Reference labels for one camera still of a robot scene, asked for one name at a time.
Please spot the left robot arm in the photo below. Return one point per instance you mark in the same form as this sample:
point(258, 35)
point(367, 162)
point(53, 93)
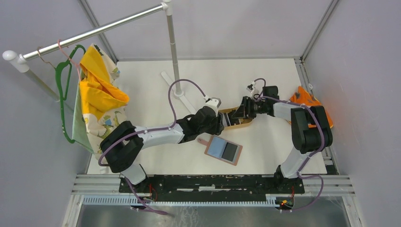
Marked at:
point(122, 146)

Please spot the orange cloth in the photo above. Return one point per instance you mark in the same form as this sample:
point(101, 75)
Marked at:
point(301, 96)

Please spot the tan oval tray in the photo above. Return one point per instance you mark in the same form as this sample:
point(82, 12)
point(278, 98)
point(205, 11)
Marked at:
point(230, 123)

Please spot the green hanger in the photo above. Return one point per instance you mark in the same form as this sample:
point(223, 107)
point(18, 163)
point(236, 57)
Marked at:
point(63, 91)

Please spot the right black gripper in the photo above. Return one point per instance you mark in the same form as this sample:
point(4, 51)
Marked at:
point(245, 110)

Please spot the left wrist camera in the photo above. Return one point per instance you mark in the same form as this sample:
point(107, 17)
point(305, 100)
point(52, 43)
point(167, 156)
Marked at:
point(213, 103)

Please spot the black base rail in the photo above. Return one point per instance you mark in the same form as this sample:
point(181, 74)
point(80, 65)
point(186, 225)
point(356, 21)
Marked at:
point(217, 188)

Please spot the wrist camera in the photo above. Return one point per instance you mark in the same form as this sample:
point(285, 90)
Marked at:
point(213, 103)
point(252, 89)

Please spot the white cable duct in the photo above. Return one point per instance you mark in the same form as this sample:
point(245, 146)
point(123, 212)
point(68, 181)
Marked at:
point(130, 200)

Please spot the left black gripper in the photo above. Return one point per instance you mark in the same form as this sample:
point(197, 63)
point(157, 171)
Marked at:
point(218, 127)

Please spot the pink hanger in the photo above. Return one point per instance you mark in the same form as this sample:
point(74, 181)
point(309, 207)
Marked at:
point(70, 59)

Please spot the black card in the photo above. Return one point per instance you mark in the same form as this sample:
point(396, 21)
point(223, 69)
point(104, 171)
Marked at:
point(230, 152)

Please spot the yellow dinosaur print garment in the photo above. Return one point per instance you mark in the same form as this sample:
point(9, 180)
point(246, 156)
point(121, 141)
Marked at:
point(100, 103)

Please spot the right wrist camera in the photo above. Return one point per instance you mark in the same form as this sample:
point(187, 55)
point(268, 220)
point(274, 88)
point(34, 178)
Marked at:
point(252, 89)

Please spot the metal clothes rack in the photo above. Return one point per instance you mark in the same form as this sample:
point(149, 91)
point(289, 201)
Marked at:
point(19, 61)

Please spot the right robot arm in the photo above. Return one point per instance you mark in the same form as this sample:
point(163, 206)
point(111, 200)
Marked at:
point(310, 129)

